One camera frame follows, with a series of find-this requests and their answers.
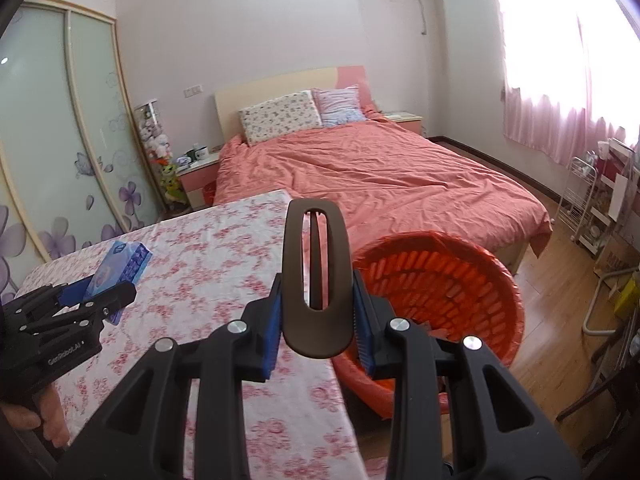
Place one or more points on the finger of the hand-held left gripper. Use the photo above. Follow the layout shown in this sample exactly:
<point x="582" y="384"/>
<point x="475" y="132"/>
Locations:
<point x="80" y="291"/>
<point x="117" y="296"/>

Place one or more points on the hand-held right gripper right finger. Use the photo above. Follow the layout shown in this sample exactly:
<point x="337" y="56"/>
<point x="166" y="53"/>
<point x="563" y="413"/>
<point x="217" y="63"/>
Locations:
<point x="365" y="330"/>

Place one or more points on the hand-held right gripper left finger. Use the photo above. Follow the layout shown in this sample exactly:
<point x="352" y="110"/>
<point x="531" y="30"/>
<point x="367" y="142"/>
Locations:
<point x="265" y="340"/>

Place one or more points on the blue yellow snack packets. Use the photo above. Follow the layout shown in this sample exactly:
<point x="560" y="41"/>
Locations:
<point x="122" y="260"/>

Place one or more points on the brown hair clip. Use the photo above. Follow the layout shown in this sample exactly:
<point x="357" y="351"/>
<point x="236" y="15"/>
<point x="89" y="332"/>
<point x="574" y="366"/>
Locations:
<point x="292" y="285"/>

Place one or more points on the orange plastic laundry basket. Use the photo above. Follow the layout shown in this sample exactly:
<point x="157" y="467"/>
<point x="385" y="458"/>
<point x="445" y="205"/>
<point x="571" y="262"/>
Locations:
<point x="450" y="280"/>

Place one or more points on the person's left hand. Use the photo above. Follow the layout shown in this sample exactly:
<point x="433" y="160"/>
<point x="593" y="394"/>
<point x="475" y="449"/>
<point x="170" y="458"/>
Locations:
<point x="52" y="417"/>

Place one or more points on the pink floral tablecloth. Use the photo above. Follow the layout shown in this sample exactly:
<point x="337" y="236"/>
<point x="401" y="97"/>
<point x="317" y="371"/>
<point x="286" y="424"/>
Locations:
<point x="200" y="260"/>

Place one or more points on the pink white nightstand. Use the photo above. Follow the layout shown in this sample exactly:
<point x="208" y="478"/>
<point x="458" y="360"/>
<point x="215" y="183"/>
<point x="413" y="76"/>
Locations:
<point x="405" y="121"/>
<point x="192" y="180"/>

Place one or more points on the clear tube of plush toys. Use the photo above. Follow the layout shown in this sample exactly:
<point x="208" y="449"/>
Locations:
<point x="157" y="145"/>

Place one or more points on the coral duvet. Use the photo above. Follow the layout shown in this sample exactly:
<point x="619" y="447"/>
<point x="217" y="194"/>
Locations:
<point x="390" y="175"/>

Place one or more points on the white mug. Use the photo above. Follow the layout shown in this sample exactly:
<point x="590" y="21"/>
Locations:
<point x="202" y="154"/>

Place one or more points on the floral sliding door wardrobe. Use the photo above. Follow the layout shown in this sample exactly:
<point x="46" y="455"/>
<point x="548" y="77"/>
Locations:
<point x="90" y="110"/>

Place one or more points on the floral print pillow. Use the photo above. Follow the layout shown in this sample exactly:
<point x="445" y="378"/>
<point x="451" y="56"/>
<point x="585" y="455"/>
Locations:
<point x="280" y="117"/>

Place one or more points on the pink striped pillow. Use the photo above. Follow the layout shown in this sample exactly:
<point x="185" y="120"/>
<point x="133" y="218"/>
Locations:
<point x="340" y="105"/>

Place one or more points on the beige pink headboard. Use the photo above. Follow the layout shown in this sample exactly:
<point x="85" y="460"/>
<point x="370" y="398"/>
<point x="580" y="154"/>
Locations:
<point x="260" y="85"/>

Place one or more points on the cardboard box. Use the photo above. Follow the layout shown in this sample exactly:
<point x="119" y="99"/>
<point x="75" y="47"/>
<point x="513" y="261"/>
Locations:
<point x="612" y="257"/>

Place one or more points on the pink curtain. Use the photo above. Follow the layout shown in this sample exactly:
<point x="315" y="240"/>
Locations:
<point x="550" y="85"/>

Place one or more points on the white wall socket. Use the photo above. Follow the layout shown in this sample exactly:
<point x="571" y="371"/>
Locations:
<point x="193" y="91"/>

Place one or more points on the white tube frame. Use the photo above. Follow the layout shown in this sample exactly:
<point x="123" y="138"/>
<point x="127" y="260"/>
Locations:
<point x="592" y="320"/>

